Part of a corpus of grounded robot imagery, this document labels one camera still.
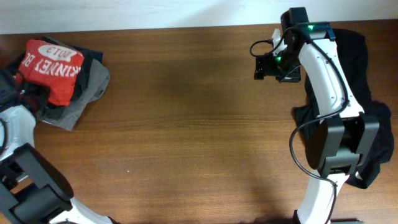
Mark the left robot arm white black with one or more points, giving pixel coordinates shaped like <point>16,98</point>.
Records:
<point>32,189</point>

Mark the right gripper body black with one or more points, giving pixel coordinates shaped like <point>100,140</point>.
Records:
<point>284,66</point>

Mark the dark folded garment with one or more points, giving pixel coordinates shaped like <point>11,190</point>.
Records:
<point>65,71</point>

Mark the black crumpled garment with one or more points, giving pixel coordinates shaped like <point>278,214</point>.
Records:
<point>353,55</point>

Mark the grey folded garment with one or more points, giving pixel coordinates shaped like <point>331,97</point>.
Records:
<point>90,86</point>

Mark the red printed t-shirt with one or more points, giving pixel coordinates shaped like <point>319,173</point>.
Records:
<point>52,66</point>

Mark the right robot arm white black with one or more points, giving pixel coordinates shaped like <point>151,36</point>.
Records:
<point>344,133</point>

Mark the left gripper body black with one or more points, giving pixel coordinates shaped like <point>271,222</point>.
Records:
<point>39,93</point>

